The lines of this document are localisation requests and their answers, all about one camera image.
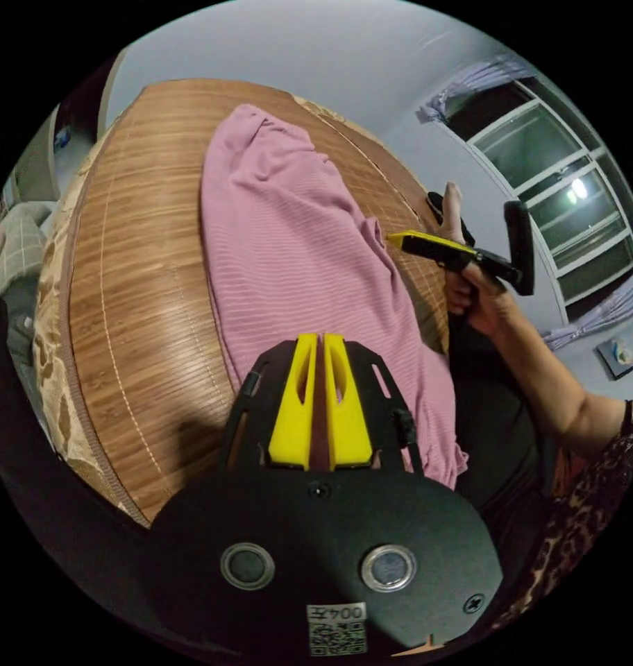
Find pink pants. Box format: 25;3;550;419
199;103;469;491

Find person's right forearm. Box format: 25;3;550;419
491;311;630;446

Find purple curtain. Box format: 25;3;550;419
416;55;532;124
541;259;633;350

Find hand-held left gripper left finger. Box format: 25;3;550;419
268;333;319;468

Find person's right hand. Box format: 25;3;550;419
444;262;524;339

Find window with white frame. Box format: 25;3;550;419
445;82;633;323

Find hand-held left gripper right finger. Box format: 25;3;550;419
323;333;374;468

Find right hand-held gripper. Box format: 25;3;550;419
386;229;524;319

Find bed with woven mat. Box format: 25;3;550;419
32;77;451;529

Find grey checked pillow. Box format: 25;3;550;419
0;201;55;293

